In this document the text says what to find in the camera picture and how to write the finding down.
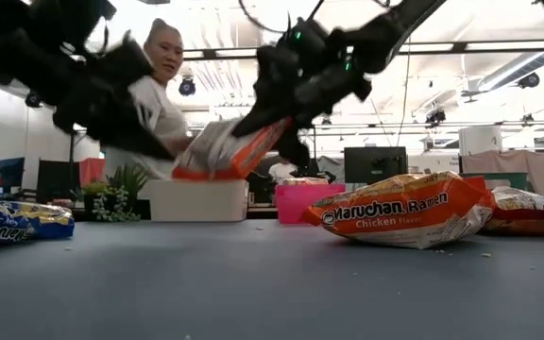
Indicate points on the person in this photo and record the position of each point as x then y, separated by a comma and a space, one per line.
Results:
163, 108
281, 172

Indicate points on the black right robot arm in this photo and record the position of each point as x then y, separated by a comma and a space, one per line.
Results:
395, 28

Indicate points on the pink plastic bin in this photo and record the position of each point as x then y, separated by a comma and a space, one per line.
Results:
300, 203

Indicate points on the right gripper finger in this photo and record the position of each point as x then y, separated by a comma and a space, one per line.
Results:
265, 122
296, 148

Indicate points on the black flat monitor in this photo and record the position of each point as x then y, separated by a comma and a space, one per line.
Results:
375, 164

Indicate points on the white plastic bin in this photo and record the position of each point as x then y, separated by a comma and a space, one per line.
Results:
198, 200

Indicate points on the blue soy sauce ramen pack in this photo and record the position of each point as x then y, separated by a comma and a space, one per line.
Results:
17, 222

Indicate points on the blue-grey table mat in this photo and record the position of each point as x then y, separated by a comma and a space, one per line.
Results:
272, 283

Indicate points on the dark desk monitor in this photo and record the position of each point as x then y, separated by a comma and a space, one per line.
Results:
11, 172

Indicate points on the black ceiling spotlight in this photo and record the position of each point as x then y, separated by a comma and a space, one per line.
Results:
187, 86
529, 80
32, 99
435, 116

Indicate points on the beige hanging cloth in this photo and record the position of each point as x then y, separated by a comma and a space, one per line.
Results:
508, 165

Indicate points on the green artificial succulent plant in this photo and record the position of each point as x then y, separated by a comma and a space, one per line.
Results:
116, 193

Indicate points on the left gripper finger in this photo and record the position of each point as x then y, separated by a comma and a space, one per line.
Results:
130, 141

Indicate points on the red ramen noodle pack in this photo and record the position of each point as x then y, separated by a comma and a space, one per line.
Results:
517, 208
487, 198

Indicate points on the black beam with light strips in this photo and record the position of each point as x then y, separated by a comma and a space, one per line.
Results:
442, 47

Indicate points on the teal plastic bin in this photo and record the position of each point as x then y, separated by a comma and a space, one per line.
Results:
503, 178

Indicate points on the red partition panel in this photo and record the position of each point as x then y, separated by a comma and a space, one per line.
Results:
91, 171

